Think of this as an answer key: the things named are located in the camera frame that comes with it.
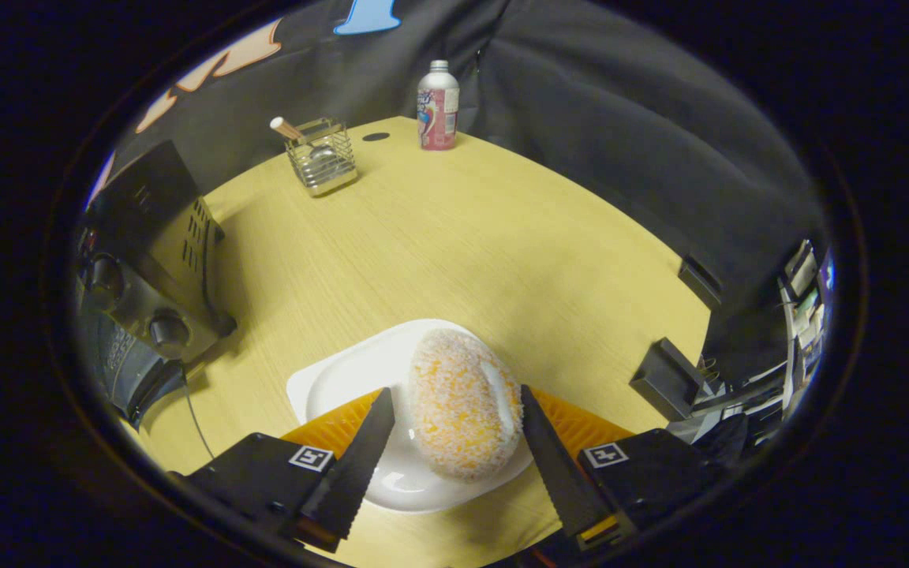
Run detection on white square plate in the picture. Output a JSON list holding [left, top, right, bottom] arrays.
[[286, 318, 534, 514]]

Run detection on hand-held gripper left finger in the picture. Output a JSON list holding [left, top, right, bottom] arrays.
[[166, 387, 397, 553]]

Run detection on wire mesh utensil basket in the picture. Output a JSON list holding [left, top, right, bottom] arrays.
[[285, 118, 359, 196]]

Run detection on black power cable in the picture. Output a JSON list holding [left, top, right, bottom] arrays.
[[184, 371, 217, 460]]

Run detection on black table edge clamp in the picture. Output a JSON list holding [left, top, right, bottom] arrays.
[[630, 338, 712, 421], [677, 254, 724, 310]]

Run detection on black toaster oven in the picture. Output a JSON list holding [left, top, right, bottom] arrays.
[[74, 140, 238, 431]]

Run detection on wooden-handled utensil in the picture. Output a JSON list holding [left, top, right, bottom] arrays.
[[270, 116, 341, 176]]

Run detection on cluttered shelf unit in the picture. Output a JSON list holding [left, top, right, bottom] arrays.
[[776, 237, 838, 395]]

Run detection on silver bottle with pink label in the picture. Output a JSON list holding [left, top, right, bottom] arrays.
[[417, 60, 460, 151]]

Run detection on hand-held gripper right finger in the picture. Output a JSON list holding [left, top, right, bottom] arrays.
[[519, 384, 731, 553]]

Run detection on sugar-coated bread roll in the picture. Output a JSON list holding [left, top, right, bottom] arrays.
[[409, 329, 524, 482]]

